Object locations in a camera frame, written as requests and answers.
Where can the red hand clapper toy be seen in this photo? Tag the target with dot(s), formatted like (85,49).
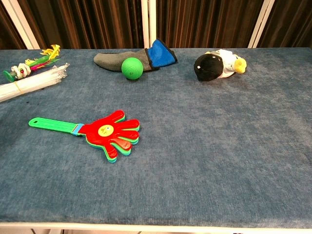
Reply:
(92,129)

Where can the blue felt table cover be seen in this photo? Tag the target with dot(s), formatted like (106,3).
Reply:
(195,146)

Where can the green rubber ball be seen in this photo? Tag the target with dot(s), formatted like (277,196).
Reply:
(132,67)

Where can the black and white plush toy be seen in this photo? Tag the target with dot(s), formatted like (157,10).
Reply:
(207,65)

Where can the grey and blue sock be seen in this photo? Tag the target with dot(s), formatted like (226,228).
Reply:
(109,59)

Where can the dark brown pleated curtain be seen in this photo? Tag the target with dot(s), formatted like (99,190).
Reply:
(97,24)

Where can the bundle of clear straws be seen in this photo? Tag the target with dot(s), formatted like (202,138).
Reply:
(36,81)

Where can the colourful feather shuttlecock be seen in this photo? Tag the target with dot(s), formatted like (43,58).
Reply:
(21,70)

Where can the white frame post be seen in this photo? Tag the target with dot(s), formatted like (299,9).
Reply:
(148,22)
(22,22)
(262,22)

